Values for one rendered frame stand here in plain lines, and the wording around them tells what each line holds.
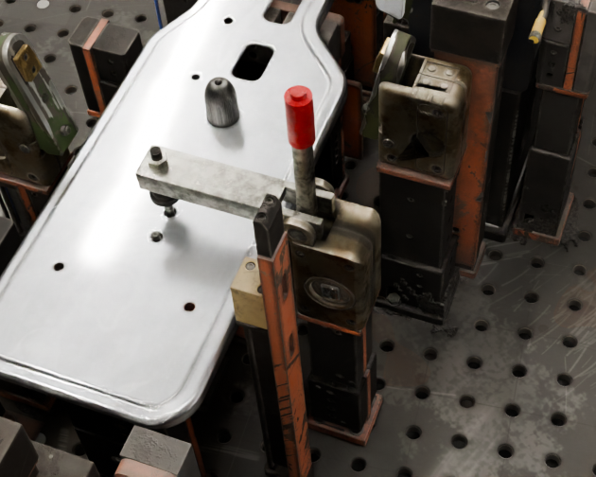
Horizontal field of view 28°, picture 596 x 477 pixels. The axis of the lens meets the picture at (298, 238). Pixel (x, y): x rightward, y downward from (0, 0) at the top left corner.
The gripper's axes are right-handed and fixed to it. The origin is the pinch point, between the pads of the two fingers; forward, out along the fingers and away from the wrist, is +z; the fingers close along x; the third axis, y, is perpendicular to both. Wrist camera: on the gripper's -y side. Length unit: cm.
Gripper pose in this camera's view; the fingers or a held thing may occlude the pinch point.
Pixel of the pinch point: (294, 4)
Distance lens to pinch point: 84.7
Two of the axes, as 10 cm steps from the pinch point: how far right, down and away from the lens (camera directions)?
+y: 3.6, -7.7, 5.3
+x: -9.3, -2.6, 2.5
